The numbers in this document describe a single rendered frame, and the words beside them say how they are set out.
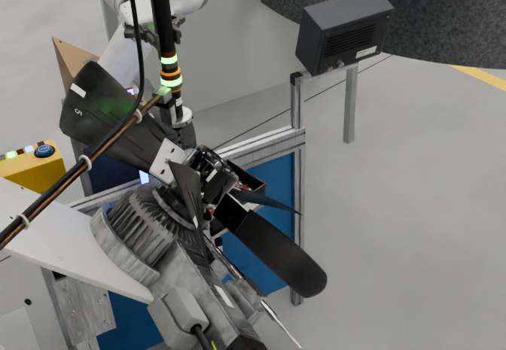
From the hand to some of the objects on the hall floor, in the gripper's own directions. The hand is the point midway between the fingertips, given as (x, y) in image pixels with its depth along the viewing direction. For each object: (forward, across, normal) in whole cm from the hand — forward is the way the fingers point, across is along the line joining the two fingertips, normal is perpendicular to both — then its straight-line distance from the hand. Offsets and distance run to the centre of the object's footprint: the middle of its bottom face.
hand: (164, 36), depth 142 cm
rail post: (-36, +53, +150) cm, 164 cm away
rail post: (-36, -33, +150) cm, 158 cm away
